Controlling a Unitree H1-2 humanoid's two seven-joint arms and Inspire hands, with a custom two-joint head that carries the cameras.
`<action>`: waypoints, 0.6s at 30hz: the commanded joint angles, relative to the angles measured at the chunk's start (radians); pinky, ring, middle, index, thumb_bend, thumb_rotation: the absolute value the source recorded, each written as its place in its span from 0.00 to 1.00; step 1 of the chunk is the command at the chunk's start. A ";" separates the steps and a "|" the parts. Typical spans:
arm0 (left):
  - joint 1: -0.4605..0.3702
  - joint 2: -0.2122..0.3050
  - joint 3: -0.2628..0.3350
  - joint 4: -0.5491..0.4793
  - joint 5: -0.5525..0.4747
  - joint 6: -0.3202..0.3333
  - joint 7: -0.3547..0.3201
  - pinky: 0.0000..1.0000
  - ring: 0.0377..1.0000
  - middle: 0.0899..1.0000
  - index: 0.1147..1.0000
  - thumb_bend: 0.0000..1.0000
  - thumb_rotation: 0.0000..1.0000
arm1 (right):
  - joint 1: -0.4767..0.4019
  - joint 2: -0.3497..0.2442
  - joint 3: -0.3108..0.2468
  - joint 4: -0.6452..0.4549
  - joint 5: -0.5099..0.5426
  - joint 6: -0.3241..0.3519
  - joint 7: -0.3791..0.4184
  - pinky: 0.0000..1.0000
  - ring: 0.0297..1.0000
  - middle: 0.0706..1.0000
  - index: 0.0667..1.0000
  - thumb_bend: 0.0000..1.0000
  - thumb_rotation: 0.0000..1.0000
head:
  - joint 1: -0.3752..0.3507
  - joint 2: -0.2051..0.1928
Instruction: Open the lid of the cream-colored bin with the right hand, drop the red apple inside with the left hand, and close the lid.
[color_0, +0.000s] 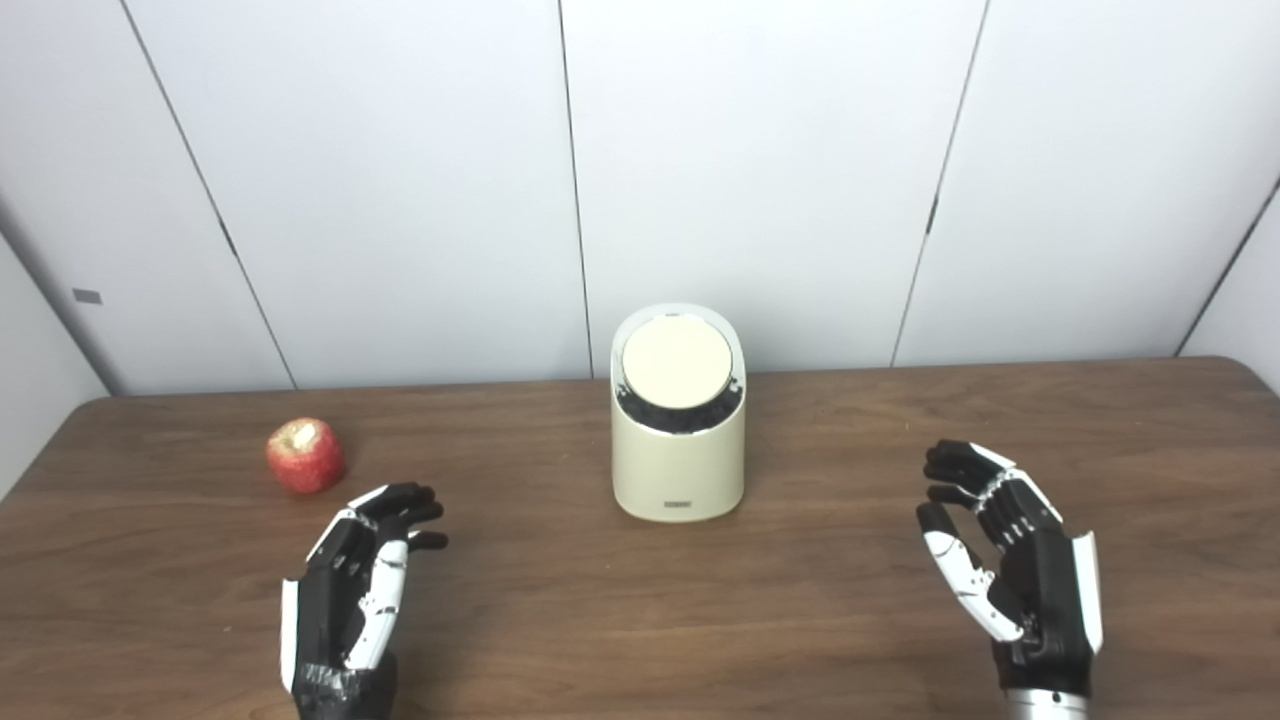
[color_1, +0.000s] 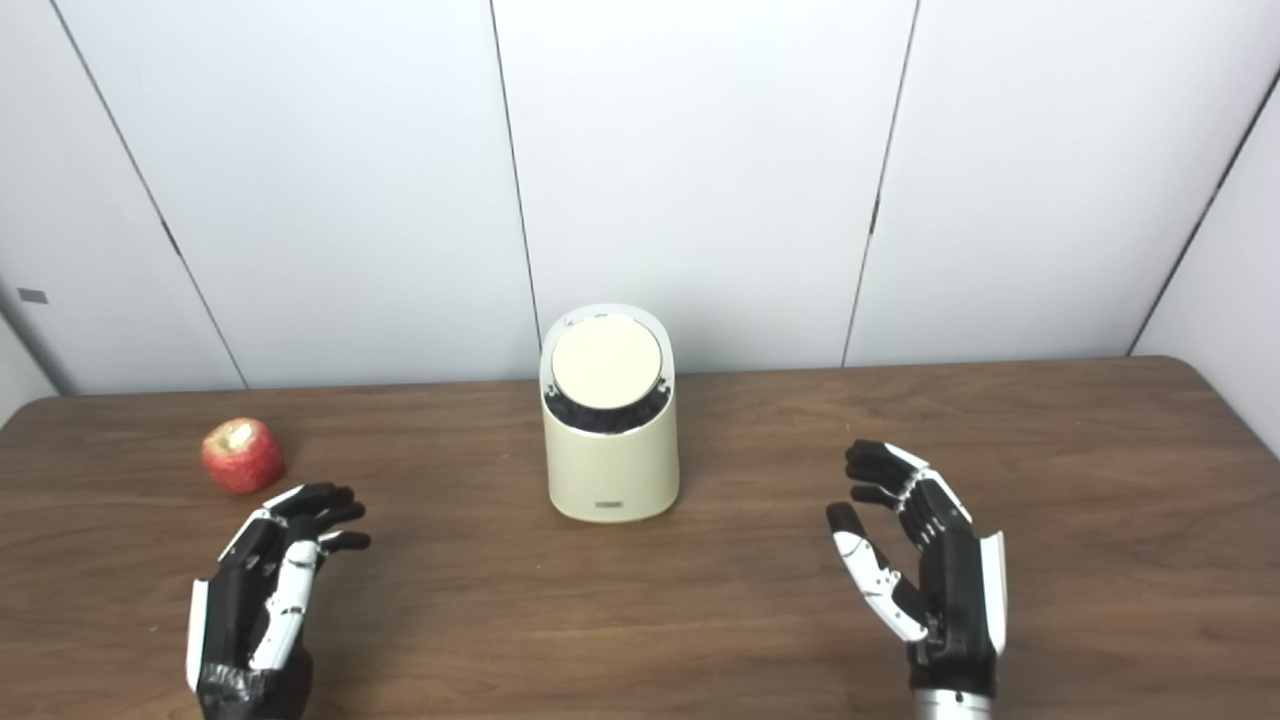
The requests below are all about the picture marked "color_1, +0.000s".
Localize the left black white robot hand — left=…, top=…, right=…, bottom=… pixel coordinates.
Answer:
left=186, top=483, right=372, bottom=720

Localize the round cream bin lid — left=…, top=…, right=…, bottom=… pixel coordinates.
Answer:
left=551, top=315, right=664, bottom=409

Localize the cream-colored bin body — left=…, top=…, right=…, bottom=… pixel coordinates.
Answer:
left=540, top=303, right=681, bottom=523

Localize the black bin liner bag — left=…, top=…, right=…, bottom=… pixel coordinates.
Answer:
left=545, top=385, right=671, bottom=435

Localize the red apple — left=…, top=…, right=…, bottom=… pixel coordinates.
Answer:
left=201, top=418, right=286, bottom=495

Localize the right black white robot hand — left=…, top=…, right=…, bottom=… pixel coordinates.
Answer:
left=826, top=440, right=1007, bottom=697

